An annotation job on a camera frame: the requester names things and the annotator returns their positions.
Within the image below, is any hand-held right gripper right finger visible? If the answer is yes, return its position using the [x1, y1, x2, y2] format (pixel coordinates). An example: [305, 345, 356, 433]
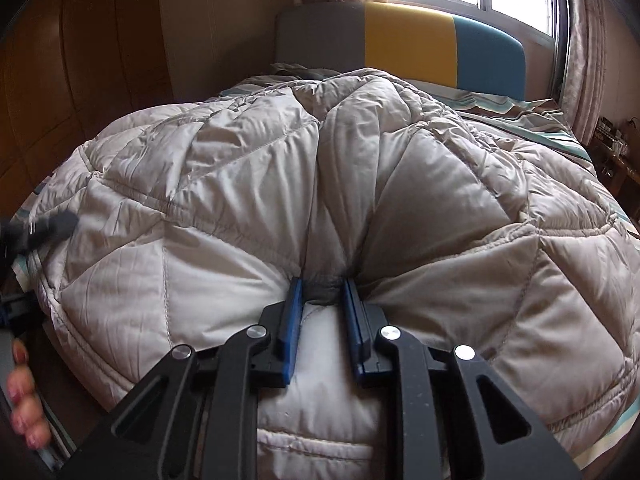
[340, 277, 583, 480]

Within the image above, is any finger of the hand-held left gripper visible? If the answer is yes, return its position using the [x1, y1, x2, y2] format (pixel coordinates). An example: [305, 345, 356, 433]
[0, 210, 81, 257]

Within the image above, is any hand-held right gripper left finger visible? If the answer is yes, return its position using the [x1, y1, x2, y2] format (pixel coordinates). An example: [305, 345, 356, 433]
[60, 276, 306, 480]

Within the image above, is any beige quilted down jacket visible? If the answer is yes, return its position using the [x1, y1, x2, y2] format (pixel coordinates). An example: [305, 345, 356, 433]
[27, 67, 640, 480]

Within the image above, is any person's left hand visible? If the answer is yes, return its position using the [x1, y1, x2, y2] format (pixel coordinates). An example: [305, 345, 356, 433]
[7, 338, 52, 449]

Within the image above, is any brown wooden wardrobe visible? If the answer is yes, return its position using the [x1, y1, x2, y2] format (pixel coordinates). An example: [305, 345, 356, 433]
[0, 0, 173, 221]

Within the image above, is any striped bed sheet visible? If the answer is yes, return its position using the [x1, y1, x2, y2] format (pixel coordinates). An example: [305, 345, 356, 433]
[15, 62, 640, 286]

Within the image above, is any grey yellow blue headboard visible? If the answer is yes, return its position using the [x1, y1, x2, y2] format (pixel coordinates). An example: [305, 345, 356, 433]
[275, 1, 529, 103]

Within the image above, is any wooden desk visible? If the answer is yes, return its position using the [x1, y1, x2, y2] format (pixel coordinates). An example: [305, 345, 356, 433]
[589, 130, 640, 211]

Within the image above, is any dark desk clutter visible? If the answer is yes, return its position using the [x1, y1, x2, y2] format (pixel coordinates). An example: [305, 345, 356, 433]
[596, 116, 640, 156]

